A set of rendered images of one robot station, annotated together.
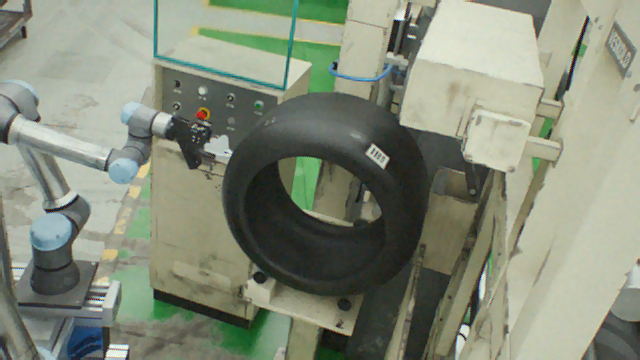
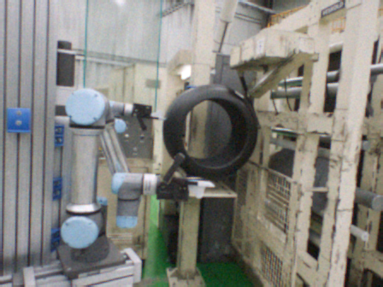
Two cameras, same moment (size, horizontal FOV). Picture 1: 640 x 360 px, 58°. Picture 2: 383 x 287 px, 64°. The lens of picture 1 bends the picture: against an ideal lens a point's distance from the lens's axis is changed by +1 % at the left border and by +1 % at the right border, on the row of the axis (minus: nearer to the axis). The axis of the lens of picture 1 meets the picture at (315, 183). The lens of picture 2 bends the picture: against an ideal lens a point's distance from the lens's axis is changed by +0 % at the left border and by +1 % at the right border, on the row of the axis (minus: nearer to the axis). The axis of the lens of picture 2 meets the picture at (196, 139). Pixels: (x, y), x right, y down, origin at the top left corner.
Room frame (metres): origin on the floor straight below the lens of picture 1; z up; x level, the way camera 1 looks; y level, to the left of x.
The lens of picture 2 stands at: (-0.32, 0.82, 1.32)
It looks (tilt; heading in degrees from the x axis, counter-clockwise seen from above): 5 degrees down; 337
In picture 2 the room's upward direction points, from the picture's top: 4 degrees clockwise
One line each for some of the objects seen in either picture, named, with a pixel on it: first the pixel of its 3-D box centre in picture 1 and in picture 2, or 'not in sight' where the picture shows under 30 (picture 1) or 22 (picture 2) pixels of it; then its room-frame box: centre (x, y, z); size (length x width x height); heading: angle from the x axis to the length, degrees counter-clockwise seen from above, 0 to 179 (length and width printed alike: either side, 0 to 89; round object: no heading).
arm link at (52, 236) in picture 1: (52, 239); not in sight; (1.41, 0.79, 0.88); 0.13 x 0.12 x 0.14; 4
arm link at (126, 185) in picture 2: not in sight; (128, 184); (0.74, 0.61, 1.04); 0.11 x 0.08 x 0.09; 73
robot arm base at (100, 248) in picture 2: not in sight; (91, 241); (0.91, 0.72, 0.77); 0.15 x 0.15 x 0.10
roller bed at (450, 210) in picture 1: (444, 220); (245, 149); (1.68, -0.46, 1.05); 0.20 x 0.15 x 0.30; 169
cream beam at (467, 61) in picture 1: (473, 62); (262, 54); (1.35, -0.32, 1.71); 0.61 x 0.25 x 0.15; 169
